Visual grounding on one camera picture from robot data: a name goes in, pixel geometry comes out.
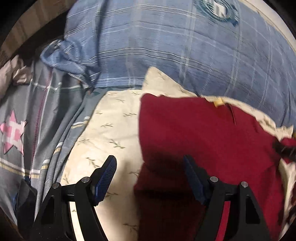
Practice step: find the striped floral headboard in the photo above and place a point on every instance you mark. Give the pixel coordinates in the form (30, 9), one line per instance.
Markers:
(30, 23)

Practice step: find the grey star-print bed sheet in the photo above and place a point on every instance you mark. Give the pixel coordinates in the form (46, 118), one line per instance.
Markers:
(34, 111)

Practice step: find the pale grey-pink cloth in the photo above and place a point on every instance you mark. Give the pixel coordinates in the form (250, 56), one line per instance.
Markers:
(7, 74)

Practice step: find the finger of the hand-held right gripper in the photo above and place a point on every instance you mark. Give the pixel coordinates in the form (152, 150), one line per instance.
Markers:
(285, 150)

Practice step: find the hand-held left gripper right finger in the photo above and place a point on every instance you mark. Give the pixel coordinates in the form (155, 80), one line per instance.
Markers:
(194, 178)

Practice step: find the dark red garment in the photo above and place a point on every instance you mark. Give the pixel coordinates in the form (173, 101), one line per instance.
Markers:
(196, 129)

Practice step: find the dark cloth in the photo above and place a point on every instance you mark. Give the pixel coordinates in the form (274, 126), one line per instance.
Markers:
(26, 199)

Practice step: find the blue plaid pillow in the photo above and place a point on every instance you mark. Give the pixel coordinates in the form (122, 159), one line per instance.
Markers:
(173, 46)

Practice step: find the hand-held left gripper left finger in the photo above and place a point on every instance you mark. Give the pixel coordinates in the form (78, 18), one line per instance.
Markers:
(105, 178)

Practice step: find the cream leaf-print pillow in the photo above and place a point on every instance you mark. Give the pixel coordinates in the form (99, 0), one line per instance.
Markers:
(111, 129)

